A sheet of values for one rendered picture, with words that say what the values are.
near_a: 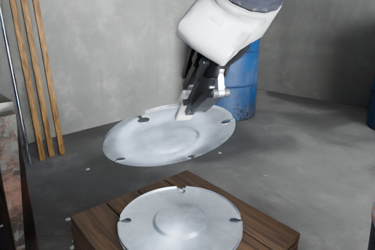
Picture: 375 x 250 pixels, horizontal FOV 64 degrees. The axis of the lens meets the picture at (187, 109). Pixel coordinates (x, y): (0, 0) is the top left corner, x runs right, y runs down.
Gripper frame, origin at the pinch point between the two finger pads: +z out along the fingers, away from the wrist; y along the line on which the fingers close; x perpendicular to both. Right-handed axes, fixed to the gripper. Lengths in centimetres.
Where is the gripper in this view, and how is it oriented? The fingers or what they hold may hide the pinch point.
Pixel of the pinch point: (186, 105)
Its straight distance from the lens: 54.5
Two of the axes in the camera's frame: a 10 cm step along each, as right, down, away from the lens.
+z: -2.6, 5.1, 8.2
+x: -9.4, 0.4, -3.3
